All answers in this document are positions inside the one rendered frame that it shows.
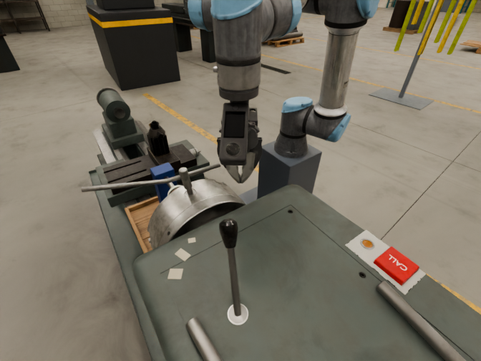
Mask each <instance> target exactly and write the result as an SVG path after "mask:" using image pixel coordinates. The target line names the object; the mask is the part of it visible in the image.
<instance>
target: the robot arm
mask: <svg viewBox="0 0 481 361"><path fill-rule="evenodd" d="M378 3H379V0H188V13H189V17H190V20H191V22H192V23H193V24H194V25H195V26H196V27H197V28H199V29H204V30H206V31H208V32H211V31H213V35H214V45H215V60H216V66H214V67H213V72H217V73H218V75H217V78H218V86H219V95H220V96H221V97H222V98H223V99H225V100H230V102H225V103H224V104H223V114H222V118H221V125H222V127H220V129H219V132H220V133H221V136H220V137H217V143H218V146H217V152H218V157H219V160H220V164H221V165H223V166H224V167H225V168H226V170H227V171H228V173H229V174H230V176H231V177H232V178H233V179H234V180H235V181H236V182H237V183H244V182H245V181H246V180H247V179H248V178H249V177H250V175H251V173H252V172H253V170H254V169H255V168H256V166H257V165H258V162H259V160H260V159H261V156H262V151H263V150H262V137H258V133H259V132H260V131H259V127H258V111H257V107H249V100H251V99H253V98H255V97H257V96H258V88H259V84H260V83H261V43H262V42H266V41H268V40H271V39H275V38H277V37H283V36H285V35H286V34H287V33H289V32H291V31H293V30H294V29H295V28H296V26H297V25H298V23H299V21H300V18H301V13H302V12H303V13H308V14H318V15H325V20H324V26H325V27H326V28H327V29H328V31H329V33H328V39H327V45H326V55H325V61H324V70H323V77H322V82H321V92H320V98H319V101H318V102H317V103H316V104H315V105H312V104H313V100H312V99H311V98H309V97H292V98H289V99H287V100H286V101H284V103H283V107H282V111H281V112H282V113H281V126H280V133H279V134H278V137H277V139H276V141H275V143H274V150H275V152H276V153H278V154H279V155H281V156H283V157H286V158H300V157H303V156H305V155H306V154H307V152H308V143H307V137H306V134H307V135H311V136H314V137H317V138H321V139H323V140H325V141H330V142H333V143H335V142H337V141H338V140H339V139H340V138H341V136H342V135H343V133H344V131H345V129H346V127H347V125H348V124H349V121H350V118H351V115H350V114H349V113H346V111H347V106H346V104H345V103H344V100H345V96H346V90H347V86H348V83H349V76H350V73H351V66H352V63H353V59H354V53H355V49H356V43H357V39H358V36H359V30H360V29H362V28H363V27H364V26H365V25H366V23H367V20H368V19H370V18H372V17H373V16H374V15H375V13H376V10H377V8H378ZM251 110H254V111H255V112H254V111H251ZM238 165H242V166H243V167H242V175H240V174H239V172H238Z"/></svg>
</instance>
